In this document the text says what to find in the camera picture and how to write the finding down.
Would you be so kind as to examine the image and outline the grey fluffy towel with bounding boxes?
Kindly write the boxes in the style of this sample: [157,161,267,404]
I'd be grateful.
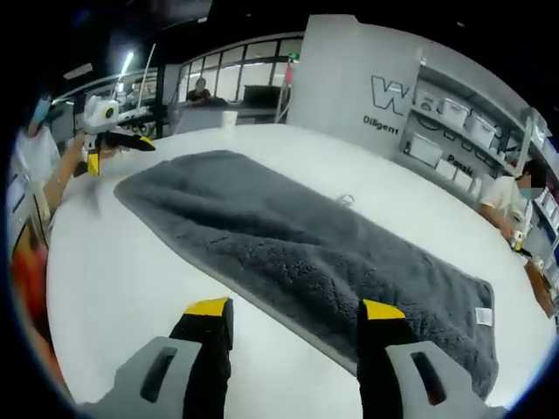
[113,150,500,401]

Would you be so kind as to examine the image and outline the flat white carton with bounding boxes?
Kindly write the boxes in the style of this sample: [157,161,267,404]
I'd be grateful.
[436,157,458,180]

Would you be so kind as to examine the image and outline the person's masked head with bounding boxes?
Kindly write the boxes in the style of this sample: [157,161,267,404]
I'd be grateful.
[26,93,57,133]

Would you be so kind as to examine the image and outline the reception counter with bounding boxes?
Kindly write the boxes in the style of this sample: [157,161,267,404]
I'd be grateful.
[174,100,280,134]

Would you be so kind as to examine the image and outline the person's orange clothing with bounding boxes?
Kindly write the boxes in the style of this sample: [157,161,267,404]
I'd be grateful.
[9,233,52,346]

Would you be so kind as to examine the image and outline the black monitor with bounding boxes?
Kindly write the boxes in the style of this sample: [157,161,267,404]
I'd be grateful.
[243,85,281,117]

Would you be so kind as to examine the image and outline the wooden tray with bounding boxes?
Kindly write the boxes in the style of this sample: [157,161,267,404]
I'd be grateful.
[523,257,556,319]

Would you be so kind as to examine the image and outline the large white storage bin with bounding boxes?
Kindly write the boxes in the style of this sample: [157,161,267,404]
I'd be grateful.
[407,132,443,168]

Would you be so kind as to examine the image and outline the grey metal shelf rack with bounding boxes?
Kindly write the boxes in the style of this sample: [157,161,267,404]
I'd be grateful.
[395,56,559,248]

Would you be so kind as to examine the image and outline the white lidded storage bin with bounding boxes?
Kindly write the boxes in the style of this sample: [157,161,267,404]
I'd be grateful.
[465,111,500,148]
[440,96,471,128]
[412,89,440,115]

